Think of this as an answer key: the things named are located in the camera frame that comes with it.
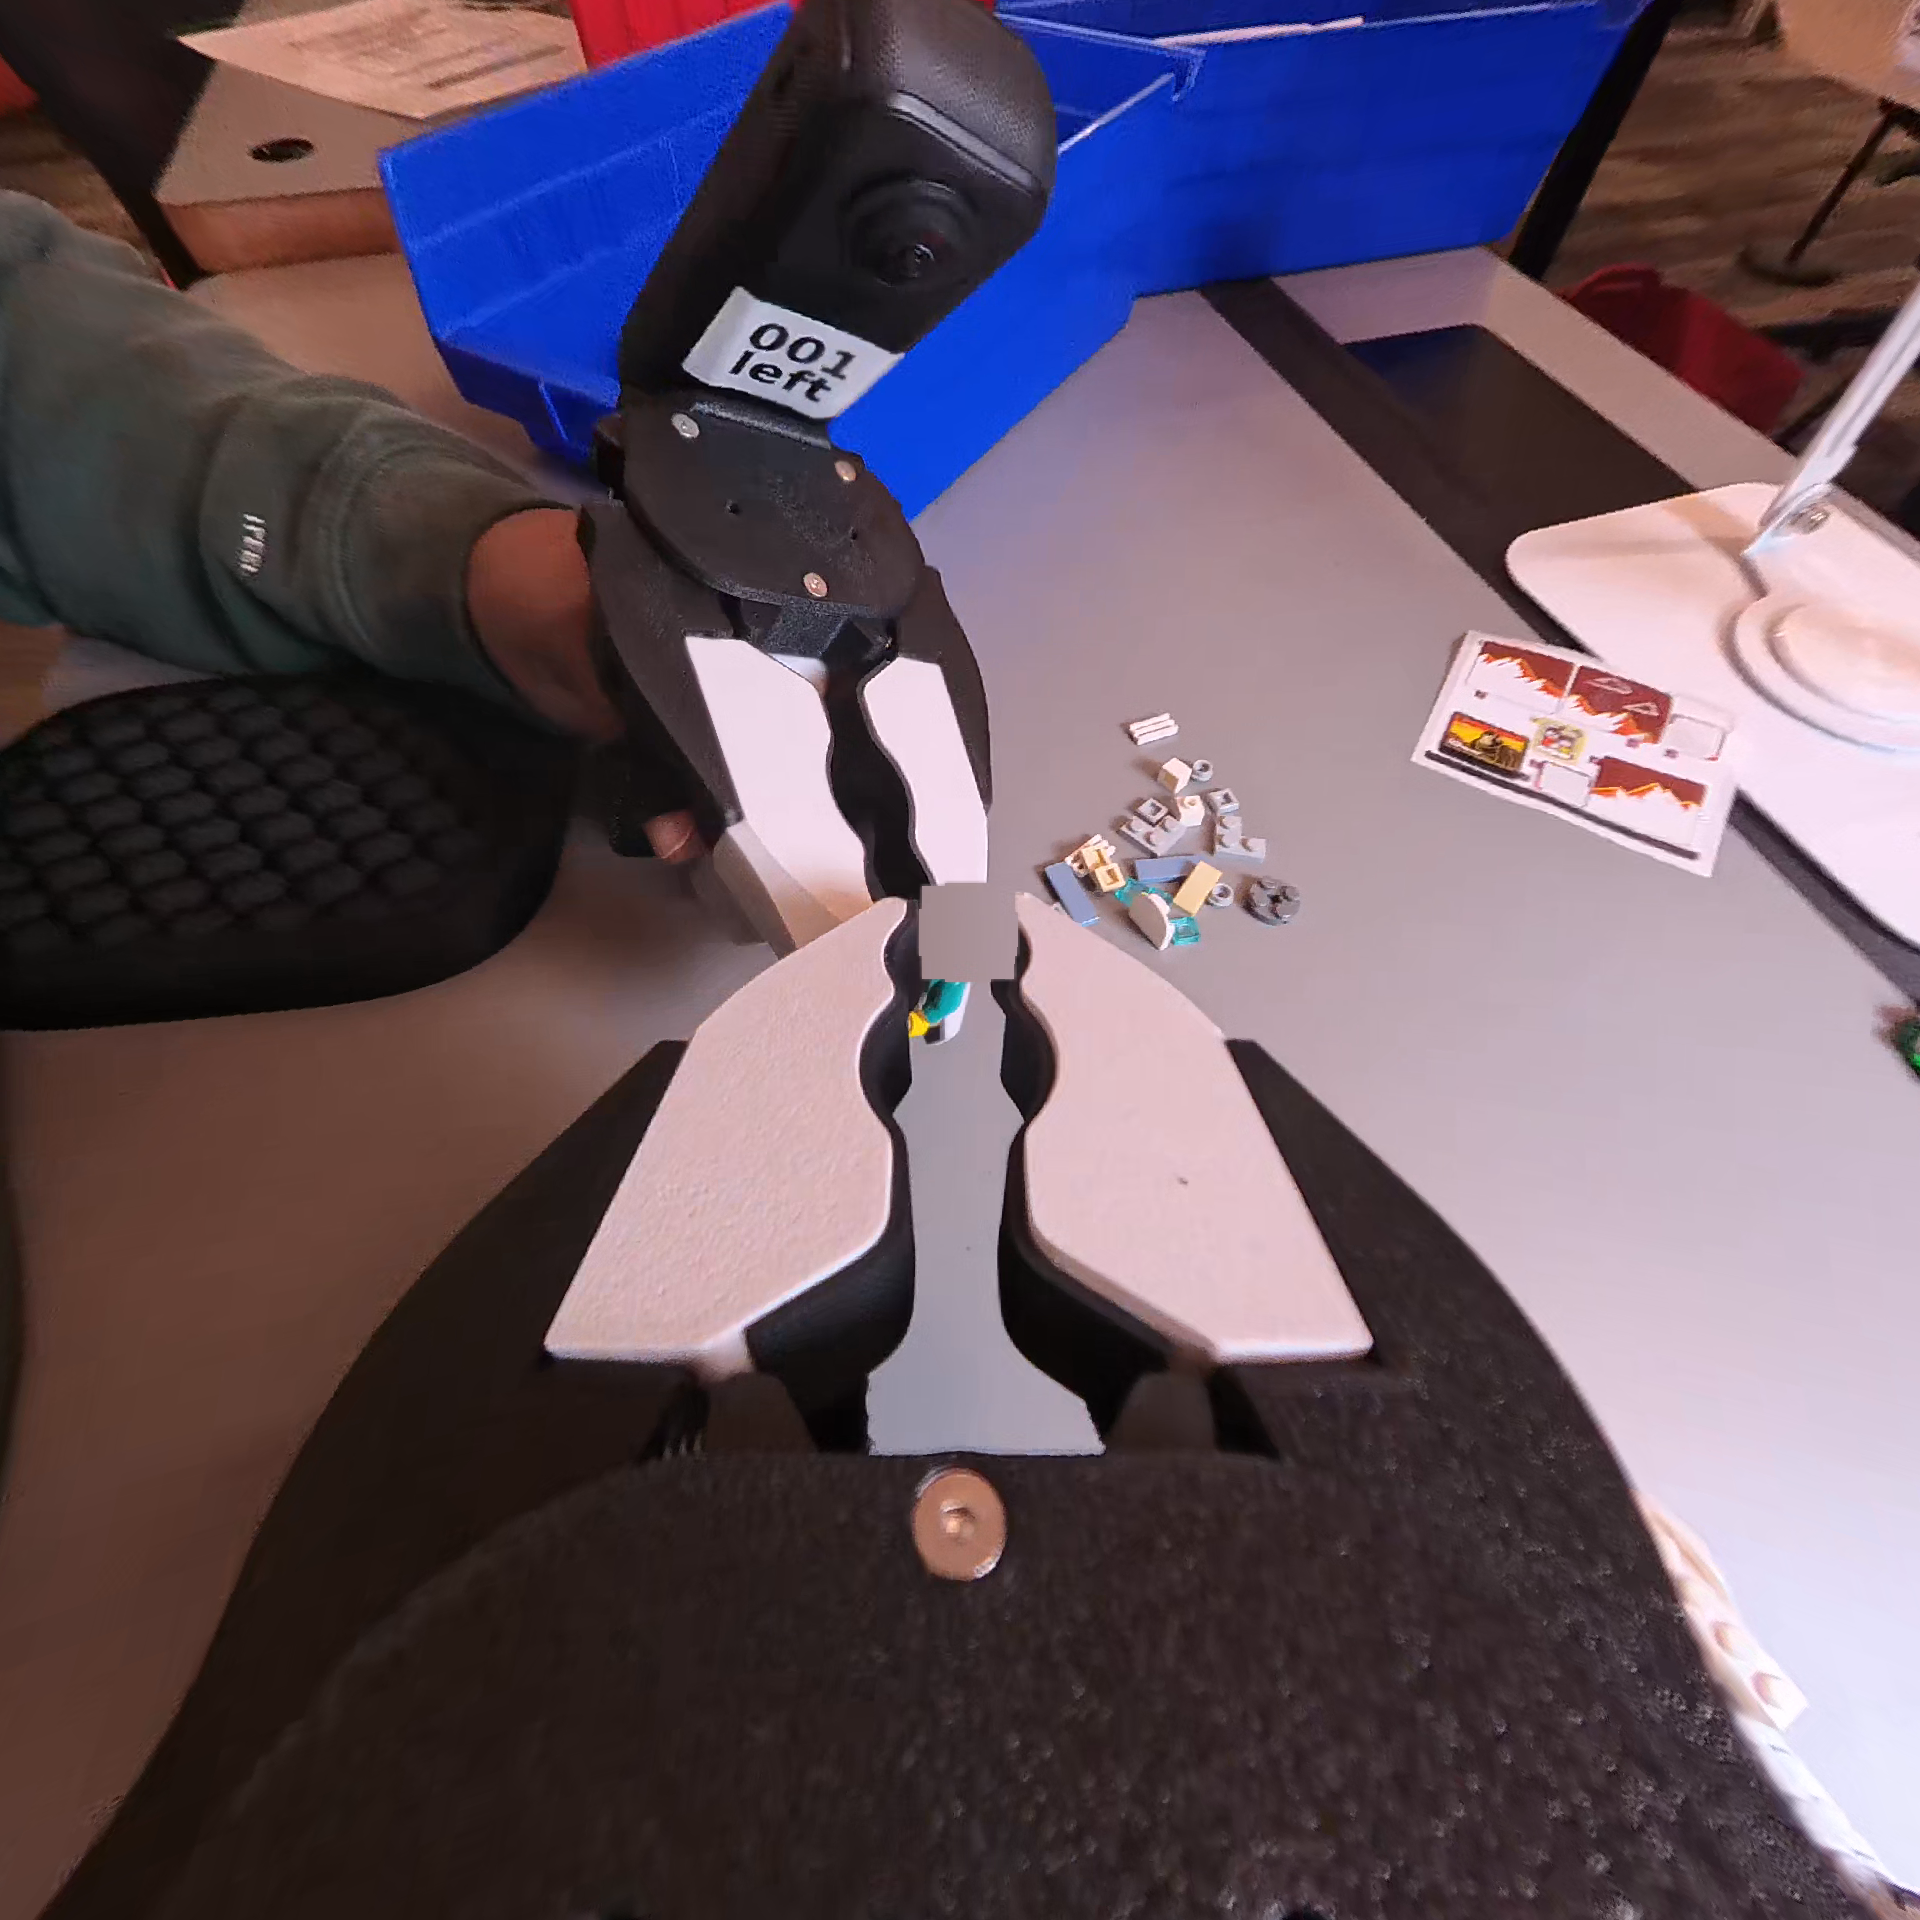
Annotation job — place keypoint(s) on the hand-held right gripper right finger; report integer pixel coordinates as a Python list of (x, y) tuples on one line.
[(1201, 1184)]

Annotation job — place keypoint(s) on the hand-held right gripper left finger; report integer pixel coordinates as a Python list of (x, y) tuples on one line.
[(720, 1184)]

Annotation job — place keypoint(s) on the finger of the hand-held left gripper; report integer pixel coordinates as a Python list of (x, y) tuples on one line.
[(764, 751), (938, 765)]

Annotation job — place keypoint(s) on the green minifigure torso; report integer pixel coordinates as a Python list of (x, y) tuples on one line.
[(941, 1008)]

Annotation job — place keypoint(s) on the blue plastic bin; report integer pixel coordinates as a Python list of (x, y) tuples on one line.
[(523, 225), (1348, 135)]

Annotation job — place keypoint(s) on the person's left forearm green sleeve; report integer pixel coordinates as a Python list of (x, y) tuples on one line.
[(224, 481)]

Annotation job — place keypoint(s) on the light wood side desk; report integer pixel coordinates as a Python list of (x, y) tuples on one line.
[(254, 196)]

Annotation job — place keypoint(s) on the person's left hand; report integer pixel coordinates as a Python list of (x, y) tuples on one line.
[(533, 599)]

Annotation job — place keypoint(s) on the pile of small lego pieces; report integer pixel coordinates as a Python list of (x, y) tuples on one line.
[(1155, 855)]

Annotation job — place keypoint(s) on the black mesh cushion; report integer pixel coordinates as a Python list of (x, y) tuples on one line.
[(254, 840)]

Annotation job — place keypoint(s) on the lego sticker sheet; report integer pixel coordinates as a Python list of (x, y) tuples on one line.
[(1576, 751)]

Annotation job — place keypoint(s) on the small lego campfire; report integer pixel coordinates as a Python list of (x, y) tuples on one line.
[(1905, 1044)]

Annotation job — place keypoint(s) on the white book stand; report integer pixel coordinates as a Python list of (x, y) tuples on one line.
[(1650, 587)]

